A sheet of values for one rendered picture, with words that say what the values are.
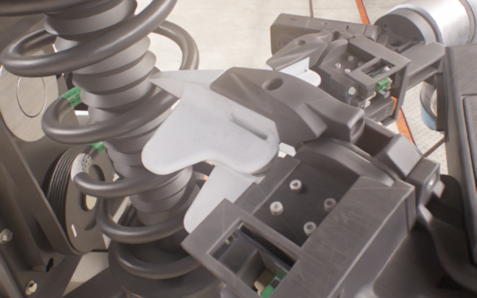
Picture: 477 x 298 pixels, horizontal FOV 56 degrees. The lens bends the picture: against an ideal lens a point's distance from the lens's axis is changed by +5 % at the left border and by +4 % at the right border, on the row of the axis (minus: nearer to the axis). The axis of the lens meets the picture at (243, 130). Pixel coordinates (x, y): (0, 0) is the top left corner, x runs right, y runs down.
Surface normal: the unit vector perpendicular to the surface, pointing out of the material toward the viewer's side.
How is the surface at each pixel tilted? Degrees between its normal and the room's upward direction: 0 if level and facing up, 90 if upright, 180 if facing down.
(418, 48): 9
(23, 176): 96
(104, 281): 3
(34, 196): 96
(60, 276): 90
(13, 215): 90
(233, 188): 22
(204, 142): 16
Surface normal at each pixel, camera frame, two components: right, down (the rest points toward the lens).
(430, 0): -0.06, -0.68
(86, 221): 1.00, 0.03
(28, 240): -0.09, 0.59
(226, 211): -0.27, -0.70
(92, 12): 0.40, 0.89
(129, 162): -0.25, -0.03
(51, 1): 0.18, 0.56
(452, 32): 0.48, 0.17
